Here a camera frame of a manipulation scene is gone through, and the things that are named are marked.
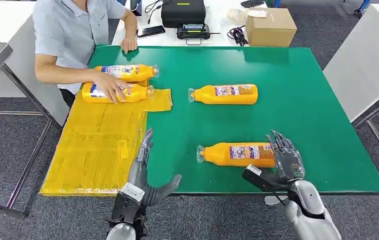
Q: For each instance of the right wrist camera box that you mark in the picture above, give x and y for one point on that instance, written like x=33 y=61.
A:
x=253 y=170

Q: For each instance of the white table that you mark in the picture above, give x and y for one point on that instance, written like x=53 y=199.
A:
x=216 y=36

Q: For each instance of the orange drink bottle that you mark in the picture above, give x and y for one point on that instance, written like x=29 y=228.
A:
x=217 y=155
x=140 y=93
x=143 y=73
x=206 y=96

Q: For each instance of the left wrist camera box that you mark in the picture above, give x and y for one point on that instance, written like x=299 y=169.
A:
x=132 y=192

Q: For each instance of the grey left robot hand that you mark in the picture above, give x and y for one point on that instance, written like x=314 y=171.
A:
x=141 y=175

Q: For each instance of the dark flat device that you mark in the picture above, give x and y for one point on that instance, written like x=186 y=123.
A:
x=252 y=3

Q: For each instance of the black smartphone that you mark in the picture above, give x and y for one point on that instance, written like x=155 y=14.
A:
x=150 y=31

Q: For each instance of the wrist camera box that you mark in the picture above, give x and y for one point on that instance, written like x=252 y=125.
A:
x=132 y=192
x=253 y=170

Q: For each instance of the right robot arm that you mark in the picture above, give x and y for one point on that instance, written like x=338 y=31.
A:
x=308 y=212

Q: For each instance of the person's left hand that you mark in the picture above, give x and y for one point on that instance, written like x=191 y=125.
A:
x=129 y=44

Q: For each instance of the green table mat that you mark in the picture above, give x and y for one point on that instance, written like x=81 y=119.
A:
x=292 y=99

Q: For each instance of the black carrying case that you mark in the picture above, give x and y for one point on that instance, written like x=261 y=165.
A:
x=183 y=13

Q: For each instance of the person's right hand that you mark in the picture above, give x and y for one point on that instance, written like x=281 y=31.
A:
x=110 y=86

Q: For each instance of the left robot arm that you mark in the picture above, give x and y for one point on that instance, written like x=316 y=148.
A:
x=121 y=232

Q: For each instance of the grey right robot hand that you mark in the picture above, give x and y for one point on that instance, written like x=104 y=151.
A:
x=289 y=162

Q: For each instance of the white paper slip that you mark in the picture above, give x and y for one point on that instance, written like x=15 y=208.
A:
x=257 y=13

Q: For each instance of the black handheld controller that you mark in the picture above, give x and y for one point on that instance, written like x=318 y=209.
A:
x=193 y=32

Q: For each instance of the brown cardboard box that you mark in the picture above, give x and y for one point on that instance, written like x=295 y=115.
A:
x=270 y=31

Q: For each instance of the person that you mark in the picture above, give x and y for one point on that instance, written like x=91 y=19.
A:
x=70 y=30

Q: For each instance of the yellow sheet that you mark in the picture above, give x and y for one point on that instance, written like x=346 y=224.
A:
x=100 y=149

